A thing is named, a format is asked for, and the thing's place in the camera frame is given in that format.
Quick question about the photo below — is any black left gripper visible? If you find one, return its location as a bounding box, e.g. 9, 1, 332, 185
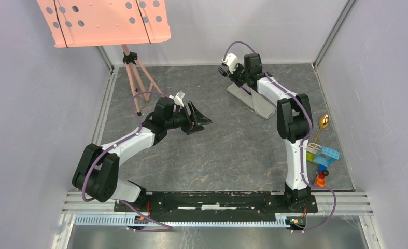
165, 101, 212, 135

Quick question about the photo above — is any grey cloth napkin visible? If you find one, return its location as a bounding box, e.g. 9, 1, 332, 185
227, 83, 276, 119

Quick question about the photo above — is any gold spoon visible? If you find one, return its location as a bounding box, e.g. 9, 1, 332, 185
314, 114, 330, 144

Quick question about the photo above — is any purple metal fork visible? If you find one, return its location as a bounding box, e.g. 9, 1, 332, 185
217, 66, 252, 95

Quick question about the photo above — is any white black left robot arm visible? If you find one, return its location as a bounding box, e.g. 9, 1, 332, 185
72, 96, 212, 212

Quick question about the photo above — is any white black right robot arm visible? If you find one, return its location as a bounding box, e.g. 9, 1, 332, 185
223, 53, 313, 191

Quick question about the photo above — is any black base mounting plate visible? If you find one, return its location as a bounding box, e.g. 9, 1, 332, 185
132, 191, 318, 222

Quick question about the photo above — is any white lattice toy piece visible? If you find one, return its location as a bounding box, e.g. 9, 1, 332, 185
306, 143, 322, 155

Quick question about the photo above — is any blue toy brick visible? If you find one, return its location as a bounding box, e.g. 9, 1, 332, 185
314, 147, 340, 172

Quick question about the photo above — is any orange red toy piece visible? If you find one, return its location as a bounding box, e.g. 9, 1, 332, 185
314, 170, 329, 187

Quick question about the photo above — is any pink music stand tripod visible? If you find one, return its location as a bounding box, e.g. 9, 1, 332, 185
37, 0, 171, 100

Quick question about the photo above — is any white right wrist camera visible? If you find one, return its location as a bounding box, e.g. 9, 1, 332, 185
221, 53, 238, 74

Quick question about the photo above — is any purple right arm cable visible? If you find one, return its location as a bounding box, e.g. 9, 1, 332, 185
223, 41, 337, 234

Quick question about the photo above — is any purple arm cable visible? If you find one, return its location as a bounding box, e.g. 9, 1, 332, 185
223, 41, 337, 234
81, 91, 174, 233

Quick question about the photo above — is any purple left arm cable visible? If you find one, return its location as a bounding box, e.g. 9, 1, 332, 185
81, 91, 174, 233

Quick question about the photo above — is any aluminium frame rail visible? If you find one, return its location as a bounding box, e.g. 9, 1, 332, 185
62, 192, 373, 228

